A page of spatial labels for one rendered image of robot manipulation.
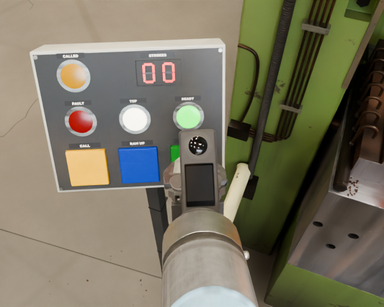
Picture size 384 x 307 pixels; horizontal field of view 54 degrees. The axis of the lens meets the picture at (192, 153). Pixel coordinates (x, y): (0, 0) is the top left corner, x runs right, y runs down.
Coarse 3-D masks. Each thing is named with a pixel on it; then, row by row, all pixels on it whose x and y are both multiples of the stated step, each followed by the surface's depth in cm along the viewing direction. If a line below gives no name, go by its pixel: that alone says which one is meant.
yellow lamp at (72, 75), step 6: (66, 66) 66; (72, 66) 66; (78, 66) 66; (66, 72) 66; (72, 72) 66; (78, 72) 67; (84, 72) 67; (66, 78) 67; (72, 78) 67; (78, 78) 67; (84, 78) 67; (66, 84) 67; (72, 84) 67; (78, 84) 67
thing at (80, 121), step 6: (72, 114) 70; (78, 114) 70; (84, 114) 70; (72, 120) 70; (78, 120) 70; (84, 120) 70; (90, 120) 70; (72, 126) 71; (78, 126) 71; (84, 126) 71; (90, 126) 71; (78, 132) 71; (84, 132) 71
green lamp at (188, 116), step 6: (180, 108) 70; (186, 108) 70; (192, 108) 70; (180, 114) 71; (186, 114) 71; (192, 114) 71; (198, 114) 71; (180, 120) 71; (186, 120) 71; (192, 120) 71; (198, 120) 71; (186, 126) 72; (192, 126) 72
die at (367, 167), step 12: (372, 108) 87; (372, 120) 85; (372, 132) 83; (360, 144) 82; (372, 144) 81; (360, 156) 79; (372, 156) 79; (360, 168) 81; (372, 168) 80; (372, 180) 83
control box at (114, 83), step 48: (48, 48) 68; (96, 48) 66; (144, 48) 66; (192, 48) 66; (48, 96) 68; (96, 96) 69; (144, 96) 69; (192, 96) 70; (48, 144) 72; (96, 144) 73; (144, 144) 73
